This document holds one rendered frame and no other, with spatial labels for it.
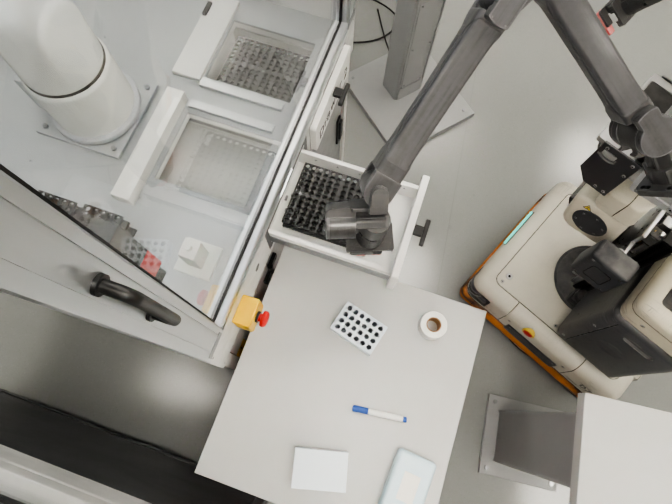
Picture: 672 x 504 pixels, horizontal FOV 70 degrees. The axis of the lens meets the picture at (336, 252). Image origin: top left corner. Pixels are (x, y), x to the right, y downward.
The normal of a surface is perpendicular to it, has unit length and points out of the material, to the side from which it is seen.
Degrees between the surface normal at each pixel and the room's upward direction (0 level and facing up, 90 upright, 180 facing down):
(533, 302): 0
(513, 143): 0
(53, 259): 90
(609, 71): 47
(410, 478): 0
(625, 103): 40
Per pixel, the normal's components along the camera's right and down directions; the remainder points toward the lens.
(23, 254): 0.94, 0.32
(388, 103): -0.06, -0.26
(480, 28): -0.07, 0.60
